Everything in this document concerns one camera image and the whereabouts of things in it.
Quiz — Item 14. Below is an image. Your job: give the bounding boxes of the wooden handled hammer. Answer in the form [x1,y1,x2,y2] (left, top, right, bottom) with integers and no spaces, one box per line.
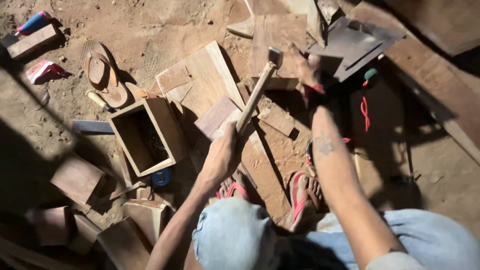
[235,47,284,136]

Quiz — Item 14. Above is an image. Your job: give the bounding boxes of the red white crumpled packet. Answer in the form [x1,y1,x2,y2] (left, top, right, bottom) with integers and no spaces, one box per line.
[25,59,69,85]

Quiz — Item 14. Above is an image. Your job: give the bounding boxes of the large wooden beam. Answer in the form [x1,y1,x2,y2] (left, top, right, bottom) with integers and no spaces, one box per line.
[347,0,480,166]

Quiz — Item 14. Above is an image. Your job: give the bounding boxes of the heap of wooden offcuts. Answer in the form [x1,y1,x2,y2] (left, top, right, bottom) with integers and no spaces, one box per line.
[229,0,361,49]

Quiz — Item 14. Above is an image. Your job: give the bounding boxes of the open wooden box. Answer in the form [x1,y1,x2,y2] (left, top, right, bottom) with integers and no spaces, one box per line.
[109,97,188,178]

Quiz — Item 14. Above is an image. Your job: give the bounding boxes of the flat grey metal bar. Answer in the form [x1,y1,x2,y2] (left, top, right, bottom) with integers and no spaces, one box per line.
[72,119,115,135]

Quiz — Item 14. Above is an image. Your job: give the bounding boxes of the dark wooden block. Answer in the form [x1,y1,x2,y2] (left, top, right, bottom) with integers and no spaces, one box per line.
[25,205,74,247]

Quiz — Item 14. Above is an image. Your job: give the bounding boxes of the wide pale wooden plank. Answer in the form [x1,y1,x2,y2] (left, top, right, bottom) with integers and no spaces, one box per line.
[155,40,247,118]

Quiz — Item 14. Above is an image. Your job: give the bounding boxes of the square brown wooden board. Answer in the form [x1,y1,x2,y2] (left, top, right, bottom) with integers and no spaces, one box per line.
[250,14,309,91]

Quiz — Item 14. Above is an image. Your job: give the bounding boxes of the blue red handled tool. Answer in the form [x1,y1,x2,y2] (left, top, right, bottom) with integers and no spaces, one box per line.
[14,10,53,37]

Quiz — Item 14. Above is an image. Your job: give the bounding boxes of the triangular wooden offcut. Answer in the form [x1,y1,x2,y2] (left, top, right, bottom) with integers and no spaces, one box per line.
[226,17,256,40]

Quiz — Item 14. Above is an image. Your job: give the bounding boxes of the reddish short wooden plank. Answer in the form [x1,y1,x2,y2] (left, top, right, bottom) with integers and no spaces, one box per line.
[194,95,241,140]

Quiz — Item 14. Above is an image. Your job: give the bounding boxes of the large brown wooden block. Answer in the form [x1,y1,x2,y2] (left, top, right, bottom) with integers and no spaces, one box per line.
[96,217,152,270]

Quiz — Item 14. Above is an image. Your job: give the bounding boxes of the long wooden block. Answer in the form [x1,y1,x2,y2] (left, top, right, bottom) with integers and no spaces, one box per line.
[6,23,61,59]

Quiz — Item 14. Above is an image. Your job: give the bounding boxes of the blue tape measure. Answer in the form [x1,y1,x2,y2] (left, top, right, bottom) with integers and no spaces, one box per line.
[151,167,172,187]

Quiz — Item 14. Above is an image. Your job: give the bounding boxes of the person's left hand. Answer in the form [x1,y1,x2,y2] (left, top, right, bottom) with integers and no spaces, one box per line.
[200,122,247,185]

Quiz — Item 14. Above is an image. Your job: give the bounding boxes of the light blue denim shorts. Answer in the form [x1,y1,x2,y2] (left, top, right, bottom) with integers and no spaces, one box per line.
[191,197,480,270]

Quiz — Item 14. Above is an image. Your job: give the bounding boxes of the pale handled chisel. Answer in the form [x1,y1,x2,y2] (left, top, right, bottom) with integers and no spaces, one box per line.
[85,89,116,113]

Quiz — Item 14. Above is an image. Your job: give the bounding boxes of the square reddish wooden block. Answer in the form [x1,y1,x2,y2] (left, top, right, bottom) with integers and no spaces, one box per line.
[50,155,106,206]

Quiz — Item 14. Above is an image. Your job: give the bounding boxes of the person's right hand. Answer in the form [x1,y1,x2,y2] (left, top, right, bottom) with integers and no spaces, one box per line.
[287,41,325,94]

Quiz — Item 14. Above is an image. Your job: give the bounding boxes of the red flip flop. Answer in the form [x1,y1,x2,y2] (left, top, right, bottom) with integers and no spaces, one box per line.
[215,170,251,202]
[286,171,324,234]

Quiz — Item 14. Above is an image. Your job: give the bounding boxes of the brown woven sandal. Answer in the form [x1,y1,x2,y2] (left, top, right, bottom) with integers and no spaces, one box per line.
[125,82,184,113]
[79,39,130,109]

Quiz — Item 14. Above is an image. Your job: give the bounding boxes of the slanted wooden block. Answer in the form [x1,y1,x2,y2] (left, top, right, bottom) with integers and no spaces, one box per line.
[67,214,103,256]

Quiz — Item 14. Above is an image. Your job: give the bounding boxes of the red twisted cord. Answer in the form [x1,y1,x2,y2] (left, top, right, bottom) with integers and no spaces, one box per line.
[359,80,372,133]

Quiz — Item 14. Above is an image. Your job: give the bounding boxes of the dark notched wooden board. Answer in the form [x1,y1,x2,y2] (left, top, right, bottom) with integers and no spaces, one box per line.
[307,16,406,83]

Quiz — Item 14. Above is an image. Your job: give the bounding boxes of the small wooden offcut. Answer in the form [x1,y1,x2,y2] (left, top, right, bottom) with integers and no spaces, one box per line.
[257,106,301,138]

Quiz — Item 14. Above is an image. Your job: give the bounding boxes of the long dusty wooden plank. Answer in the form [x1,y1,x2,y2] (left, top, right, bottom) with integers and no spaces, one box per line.
[210,108,297,226]

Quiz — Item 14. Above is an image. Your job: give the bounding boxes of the grey shirt sleeve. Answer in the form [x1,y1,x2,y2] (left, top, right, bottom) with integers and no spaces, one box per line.
[364,251,426,270]

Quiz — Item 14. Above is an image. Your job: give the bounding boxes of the pale edged wooden block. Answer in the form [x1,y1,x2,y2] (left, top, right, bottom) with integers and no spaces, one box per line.
[122,198,170,246]

